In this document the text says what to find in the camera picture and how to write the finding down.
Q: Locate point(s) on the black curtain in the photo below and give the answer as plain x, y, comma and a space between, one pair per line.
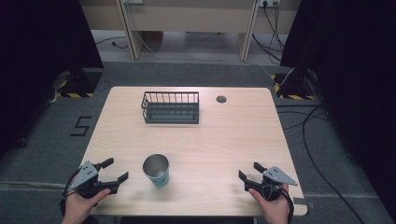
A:
358, 77
37, 62

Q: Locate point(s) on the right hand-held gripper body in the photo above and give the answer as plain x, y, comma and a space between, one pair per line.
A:
275, 175

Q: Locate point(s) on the black stand base hazard tape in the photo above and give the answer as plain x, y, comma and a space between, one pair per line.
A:
295, 85
79, 82

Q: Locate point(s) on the beige desk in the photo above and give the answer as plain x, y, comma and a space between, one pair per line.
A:
193, 15

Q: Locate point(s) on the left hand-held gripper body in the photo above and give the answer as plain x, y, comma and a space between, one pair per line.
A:
84, 177

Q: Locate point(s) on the person's right hand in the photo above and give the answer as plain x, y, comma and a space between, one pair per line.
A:
275, 211

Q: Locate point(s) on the white wall outlet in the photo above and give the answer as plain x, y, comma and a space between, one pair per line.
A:
269, 2

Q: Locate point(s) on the person's left hand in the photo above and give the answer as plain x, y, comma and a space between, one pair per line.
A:
77, 208

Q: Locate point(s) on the blue metal-lined cup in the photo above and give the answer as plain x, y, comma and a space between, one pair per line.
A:
160, 179

